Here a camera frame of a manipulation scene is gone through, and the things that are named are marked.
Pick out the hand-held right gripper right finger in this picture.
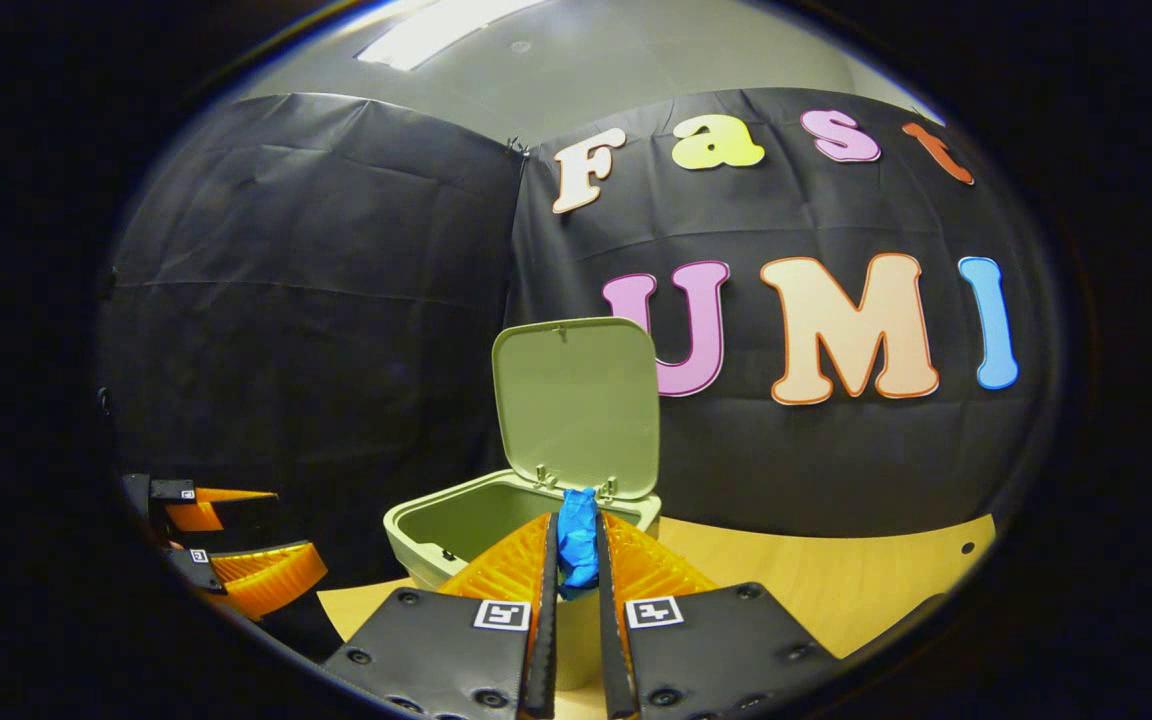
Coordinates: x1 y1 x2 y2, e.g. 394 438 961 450
594 512 842 720

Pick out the wooden desktop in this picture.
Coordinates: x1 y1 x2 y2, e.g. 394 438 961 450
316 515 997 720

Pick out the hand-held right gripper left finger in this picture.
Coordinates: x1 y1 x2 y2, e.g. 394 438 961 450
321 512 559 720

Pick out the blue paper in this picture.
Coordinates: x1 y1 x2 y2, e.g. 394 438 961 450
556 488 603 601

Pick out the green desktop garbage bin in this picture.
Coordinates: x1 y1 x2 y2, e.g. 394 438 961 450
383 317 663 691

